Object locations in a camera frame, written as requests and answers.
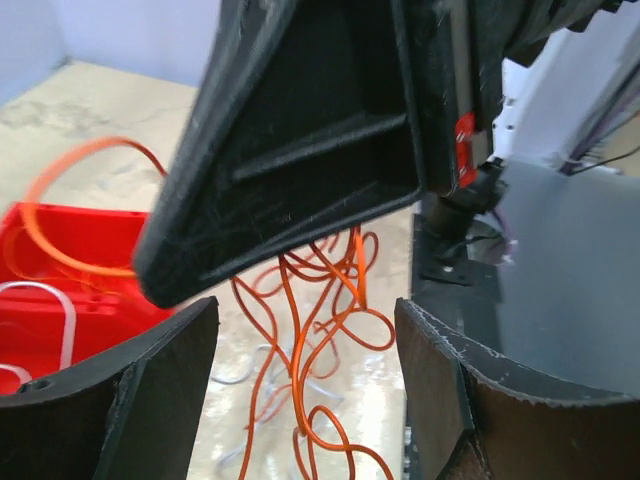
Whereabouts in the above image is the red three-compartment bin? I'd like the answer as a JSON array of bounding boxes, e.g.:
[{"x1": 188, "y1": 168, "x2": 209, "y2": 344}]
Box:
[{"x1": 1, "y1": 204, "x2": 172, "y2": 395}]

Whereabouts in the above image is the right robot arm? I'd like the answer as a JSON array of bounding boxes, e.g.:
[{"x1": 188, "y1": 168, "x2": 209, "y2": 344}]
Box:
[{"x1": 134, "y1": 1, "x2": 639, "y2": 307}]

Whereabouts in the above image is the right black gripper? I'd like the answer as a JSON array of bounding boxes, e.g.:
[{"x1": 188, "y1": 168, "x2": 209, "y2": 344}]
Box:
[{"x1": 394, "y1": 0, "x2": 611, "y2": 196}]

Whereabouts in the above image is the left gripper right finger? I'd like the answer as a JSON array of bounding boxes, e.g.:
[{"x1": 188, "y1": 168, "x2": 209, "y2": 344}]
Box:
[{"x1": 395, "y1": 299, "x2": 639, "y2": 479}]

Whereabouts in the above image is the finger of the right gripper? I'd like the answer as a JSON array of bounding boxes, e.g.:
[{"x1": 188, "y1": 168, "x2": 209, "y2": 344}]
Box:
[{"x1": 132, "y1": 0, "x2": 426, "y2": 309}]

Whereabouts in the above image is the orange thin cable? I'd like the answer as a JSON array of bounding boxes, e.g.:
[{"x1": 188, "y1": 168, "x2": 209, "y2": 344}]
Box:
[{"x1": 19, "y1": 137, "x2": 399, "y2": 480}]

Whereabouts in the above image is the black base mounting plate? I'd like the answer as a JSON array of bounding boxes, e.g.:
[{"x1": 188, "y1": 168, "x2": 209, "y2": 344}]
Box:
[{"x1": 404, "y1": 209, "x2": 506, "y2": 480}]

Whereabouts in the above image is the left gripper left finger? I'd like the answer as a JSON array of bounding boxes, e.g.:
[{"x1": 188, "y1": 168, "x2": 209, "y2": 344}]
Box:
[{"x1": 1, "y1": 297, "x2": 219, "y2": 479}]

